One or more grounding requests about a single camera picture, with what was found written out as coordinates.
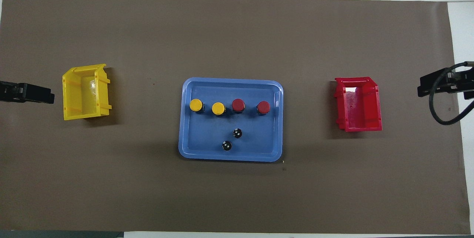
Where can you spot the black cylindrical capacitor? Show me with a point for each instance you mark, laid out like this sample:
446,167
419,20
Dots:
237,133
226,146

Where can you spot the red push button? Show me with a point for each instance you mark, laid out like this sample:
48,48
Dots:
263,107
238,104

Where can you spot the red plastic bin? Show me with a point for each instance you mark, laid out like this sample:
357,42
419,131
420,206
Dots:
374,125

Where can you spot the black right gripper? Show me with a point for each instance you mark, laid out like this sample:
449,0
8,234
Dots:
461,80

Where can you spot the blue plastic tray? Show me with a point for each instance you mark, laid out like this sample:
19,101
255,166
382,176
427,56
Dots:
207,134

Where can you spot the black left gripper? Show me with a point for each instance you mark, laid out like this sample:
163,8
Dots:
11,91

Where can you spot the yellow plastic bin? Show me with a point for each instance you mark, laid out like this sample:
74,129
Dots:
68,114

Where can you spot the yellow push button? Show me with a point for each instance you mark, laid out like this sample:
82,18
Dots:
218,108
196,104

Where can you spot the brown paper table mat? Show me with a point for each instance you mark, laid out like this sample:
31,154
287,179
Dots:
148,193

